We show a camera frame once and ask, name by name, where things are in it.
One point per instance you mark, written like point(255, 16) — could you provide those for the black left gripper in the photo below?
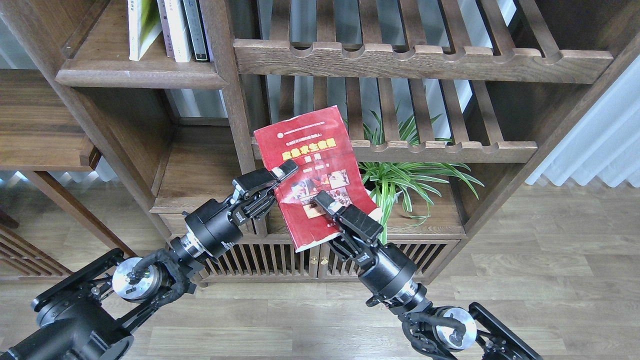
point(214, 228)

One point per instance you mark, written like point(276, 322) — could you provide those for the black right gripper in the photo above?
point(384, 269)

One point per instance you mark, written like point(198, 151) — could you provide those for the red book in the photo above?
point(319, 144)

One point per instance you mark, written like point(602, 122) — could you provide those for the maroon book white characters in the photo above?
point(162, 10)

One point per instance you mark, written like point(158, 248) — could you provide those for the yellow green book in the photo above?
point(144, 26)

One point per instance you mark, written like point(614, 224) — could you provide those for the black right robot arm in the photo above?
point(436, 332)

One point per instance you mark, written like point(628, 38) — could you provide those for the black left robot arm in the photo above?
point(92, 314)

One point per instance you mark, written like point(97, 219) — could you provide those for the green spider plant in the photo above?
point(386, 181)

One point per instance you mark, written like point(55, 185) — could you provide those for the dark green upright book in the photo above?
point(197, 32)

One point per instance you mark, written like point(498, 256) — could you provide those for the white upright book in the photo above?
point(178, 30)

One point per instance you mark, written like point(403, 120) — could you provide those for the dark wooden side table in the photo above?
point(55, 232)

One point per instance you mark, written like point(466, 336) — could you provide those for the white curtain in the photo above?
point(605, 143)

